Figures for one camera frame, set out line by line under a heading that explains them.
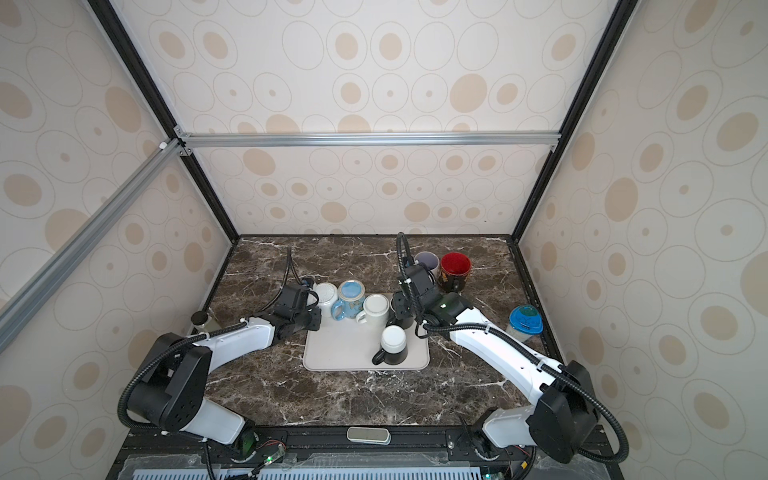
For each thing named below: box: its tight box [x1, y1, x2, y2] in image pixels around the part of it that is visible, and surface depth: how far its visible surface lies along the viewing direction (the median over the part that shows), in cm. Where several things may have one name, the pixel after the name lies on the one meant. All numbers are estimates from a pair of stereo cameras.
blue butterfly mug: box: [331, 279, 366, 321], surface depth 93 cm
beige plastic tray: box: [303, 316, 430, 370], surface depth 92 cm
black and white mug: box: [372, 325, 408, 365], surface depth 85 cm
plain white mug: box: [356, 293, 390, 329], surface depth 93 cm
